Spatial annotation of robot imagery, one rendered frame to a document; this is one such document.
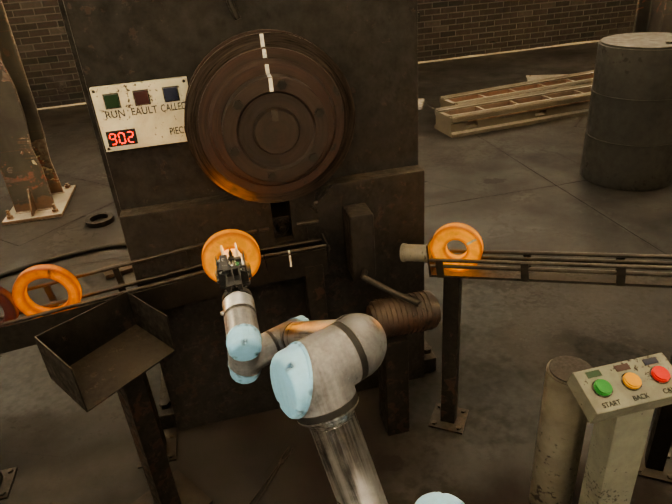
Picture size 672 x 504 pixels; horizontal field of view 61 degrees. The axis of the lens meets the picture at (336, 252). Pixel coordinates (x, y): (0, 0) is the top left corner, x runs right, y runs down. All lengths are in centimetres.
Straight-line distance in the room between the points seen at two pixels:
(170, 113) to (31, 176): 282
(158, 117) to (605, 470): 150
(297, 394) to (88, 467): 142
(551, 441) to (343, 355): 89
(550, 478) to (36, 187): 373
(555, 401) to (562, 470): 24
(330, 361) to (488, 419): 129
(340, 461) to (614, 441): 75
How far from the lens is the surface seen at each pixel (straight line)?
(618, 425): 153
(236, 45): 157
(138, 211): 182
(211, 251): 151
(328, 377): 97
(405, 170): 189
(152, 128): 175
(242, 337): 126
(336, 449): 104
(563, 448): 175
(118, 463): 225
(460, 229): 171
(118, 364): 165
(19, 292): 189
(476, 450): 209
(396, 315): 179
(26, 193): 453
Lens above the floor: 154
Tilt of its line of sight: 28 degrees down
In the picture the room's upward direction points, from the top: 5 degrees counter-clockwise
